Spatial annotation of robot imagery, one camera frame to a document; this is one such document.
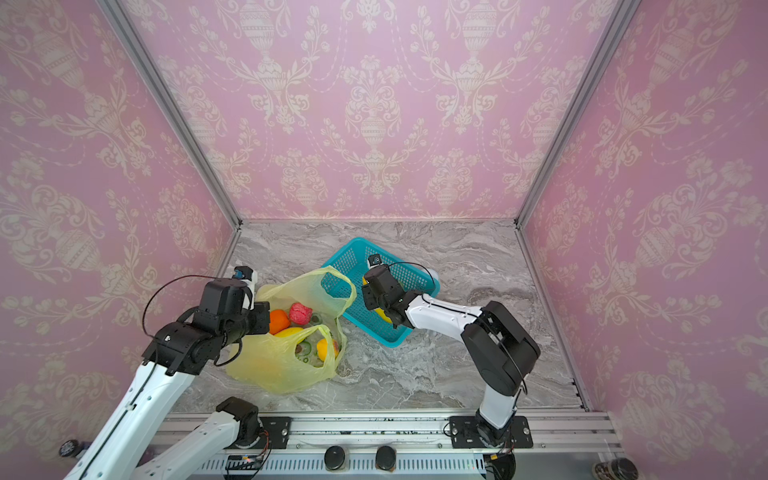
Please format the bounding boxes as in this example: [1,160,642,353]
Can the red fruit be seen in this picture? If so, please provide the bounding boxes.
[288,302,313,326]

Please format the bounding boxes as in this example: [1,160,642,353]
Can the orange yellow fruit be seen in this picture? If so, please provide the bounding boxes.
[316,339,340,362]

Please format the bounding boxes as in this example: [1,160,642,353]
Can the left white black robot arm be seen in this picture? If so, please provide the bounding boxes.
[67,266,270,479]

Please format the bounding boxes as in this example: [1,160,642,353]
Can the yellow mango fruit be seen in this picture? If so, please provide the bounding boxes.
[374,308,392,324]
[275,327,304,338]

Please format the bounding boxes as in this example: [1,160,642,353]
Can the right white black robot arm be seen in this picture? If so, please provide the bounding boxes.
[361,264,541,447]

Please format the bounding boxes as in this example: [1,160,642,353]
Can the teal plastic basket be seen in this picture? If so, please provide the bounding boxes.
[321,237,440,348]

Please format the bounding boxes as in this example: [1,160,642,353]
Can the white yellow tin can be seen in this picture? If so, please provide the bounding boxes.
[426,268,439,285]

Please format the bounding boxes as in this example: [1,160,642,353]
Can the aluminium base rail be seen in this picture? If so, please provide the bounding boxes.
[192,409,625,479]

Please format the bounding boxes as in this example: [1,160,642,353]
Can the right black round knob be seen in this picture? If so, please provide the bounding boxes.
[375,445,397,472]

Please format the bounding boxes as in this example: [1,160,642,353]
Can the left black round knob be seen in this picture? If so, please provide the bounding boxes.
[323,445,347,472]

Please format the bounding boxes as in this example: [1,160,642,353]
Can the black round knob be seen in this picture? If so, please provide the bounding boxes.
[323,445,347,472]
[375,445,397,472]

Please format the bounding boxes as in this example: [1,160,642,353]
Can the orange star fruit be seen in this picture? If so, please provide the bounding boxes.
[269,309,291,335]

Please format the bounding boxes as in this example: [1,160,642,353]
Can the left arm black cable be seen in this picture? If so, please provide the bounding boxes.
[141,274,244,368]

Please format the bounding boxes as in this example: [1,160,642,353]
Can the yellow plastic bag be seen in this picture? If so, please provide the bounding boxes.
[226,267,356,394]

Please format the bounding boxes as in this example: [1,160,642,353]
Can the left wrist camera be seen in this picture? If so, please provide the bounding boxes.
[233,266,258,295]

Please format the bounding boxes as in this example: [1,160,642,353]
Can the purple plastic bottle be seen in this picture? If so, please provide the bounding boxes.
[58,439,91,459]

